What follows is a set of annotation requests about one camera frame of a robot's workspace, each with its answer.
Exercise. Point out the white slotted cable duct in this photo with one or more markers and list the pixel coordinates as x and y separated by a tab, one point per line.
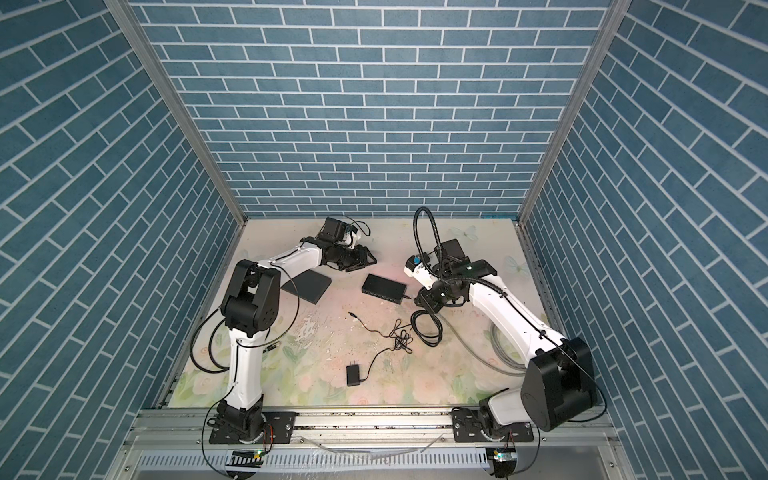
313	459

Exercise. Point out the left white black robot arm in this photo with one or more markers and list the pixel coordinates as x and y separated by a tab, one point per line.
250	307

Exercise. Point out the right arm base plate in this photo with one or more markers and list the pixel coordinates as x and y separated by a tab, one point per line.
474	425

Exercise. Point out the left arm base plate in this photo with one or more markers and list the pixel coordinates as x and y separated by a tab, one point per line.
267	428

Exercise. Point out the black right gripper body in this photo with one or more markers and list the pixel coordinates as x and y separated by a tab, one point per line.
438	294

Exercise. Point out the aluminium front rail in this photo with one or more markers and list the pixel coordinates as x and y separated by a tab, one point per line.
350	427

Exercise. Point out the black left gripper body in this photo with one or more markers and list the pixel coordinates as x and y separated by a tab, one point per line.
348	257

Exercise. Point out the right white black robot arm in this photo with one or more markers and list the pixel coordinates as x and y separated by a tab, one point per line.
558	383

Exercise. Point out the black loose power adapter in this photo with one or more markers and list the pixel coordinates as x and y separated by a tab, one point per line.
353	376

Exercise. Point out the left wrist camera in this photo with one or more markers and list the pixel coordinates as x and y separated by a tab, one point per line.
339	232

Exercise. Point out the black ribbed network switch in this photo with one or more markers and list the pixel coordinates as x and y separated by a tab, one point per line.
384	288

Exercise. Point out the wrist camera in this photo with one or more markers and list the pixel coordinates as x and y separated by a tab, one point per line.
446	261
339	232

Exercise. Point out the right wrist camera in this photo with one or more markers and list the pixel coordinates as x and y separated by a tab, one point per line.
446	261

